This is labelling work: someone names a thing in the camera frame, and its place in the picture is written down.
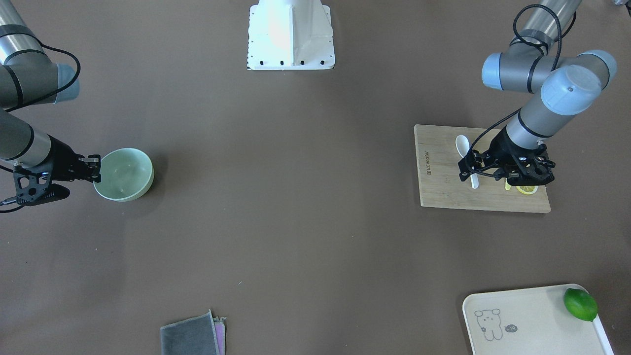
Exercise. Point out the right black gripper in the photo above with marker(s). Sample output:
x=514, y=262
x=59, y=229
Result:
x=60, y=157

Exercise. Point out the light green bowl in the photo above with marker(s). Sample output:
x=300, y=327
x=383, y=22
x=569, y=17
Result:
x=126, y=174

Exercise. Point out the single lemon slice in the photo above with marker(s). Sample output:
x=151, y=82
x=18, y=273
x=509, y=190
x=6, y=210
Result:
x=527, y=190

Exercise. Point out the green lime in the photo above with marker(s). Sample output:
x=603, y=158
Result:
x=580, y=304

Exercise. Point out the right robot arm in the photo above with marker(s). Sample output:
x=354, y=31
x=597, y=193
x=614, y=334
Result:
x=35, y=73

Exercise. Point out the pink folded cloth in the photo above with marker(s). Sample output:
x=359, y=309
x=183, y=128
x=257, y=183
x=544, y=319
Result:
x=221, y=334

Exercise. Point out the cream tray with bear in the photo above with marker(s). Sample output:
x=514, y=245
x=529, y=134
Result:
x=530, y=321

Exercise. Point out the bamboo cutting board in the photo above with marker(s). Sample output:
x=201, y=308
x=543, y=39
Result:
x=440, y=186

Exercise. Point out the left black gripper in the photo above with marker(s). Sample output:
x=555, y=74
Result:
x=501, y=146

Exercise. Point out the white ceramic spoon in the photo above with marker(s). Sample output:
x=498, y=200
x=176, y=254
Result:
x=463, y=146

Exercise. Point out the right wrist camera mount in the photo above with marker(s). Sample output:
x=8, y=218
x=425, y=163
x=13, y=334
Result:
x=36, y=188

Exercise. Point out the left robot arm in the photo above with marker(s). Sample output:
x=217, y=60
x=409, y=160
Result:
x=562, y=88

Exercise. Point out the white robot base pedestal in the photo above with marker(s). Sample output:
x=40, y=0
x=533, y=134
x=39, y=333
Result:
x=290, y=35

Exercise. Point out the grey folded cloth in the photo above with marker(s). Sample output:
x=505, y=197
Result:
x=193, y=336

